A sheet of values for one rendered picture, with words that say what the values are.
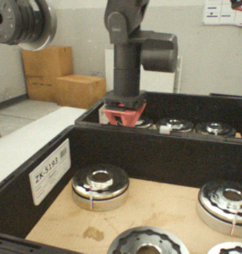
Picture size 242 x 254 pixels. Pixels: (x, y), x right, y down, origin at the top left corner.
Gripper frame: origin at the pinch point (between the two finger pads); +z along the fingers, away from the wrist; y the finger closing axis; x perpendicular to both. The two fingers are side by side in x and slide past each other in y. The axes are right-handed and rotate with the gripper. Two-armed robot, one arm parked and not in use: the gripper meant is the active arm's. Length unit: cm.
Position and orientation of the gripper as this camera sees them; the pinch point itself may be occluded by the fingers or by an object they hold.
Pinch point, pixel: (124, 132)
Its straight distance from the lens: 57.4
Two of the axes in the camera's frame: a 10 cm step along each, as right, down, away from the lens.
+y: 3.7, -3.5, 8.6
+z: -0.2, 9.2, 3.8
